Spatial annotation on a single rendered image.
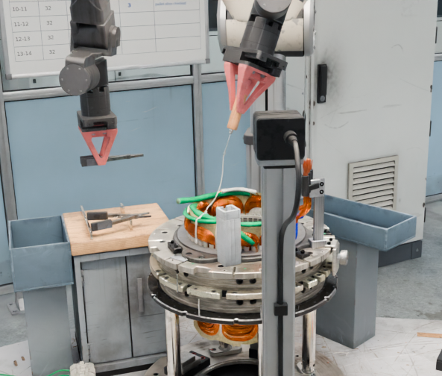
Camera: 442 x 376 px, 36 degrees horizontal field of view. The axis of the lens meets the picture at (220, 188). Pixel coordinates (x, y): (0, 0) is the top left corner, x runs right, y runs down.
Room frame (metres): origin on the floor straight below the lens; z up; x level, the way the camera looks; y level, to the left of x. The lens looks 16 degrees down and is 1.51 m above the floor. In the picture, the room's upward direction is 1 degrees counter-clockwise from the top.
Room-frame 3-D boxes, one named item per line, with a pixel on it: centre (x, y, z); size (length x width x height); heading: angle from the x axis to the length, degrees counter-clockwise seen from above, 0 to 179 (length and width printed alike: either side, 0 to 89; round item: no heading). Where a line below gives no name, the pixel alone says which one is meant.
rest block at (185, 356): (1.17, 0.08, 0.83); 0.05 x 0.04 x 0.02; 140
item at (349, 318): (1.33, -0.26, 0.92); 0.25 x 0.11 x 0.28; 44
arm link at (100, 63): (1.32, 0.24, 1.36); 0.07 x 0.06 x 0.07; 170
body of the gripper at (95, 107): (1.32, 0.24, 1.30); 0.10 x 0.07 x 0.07; 18
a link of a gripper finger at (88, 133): (1.32, 0.24, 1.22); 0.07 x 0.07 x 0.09; 18
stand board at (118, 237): (1.29, 0.21, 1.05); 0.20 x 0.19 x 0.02; 107
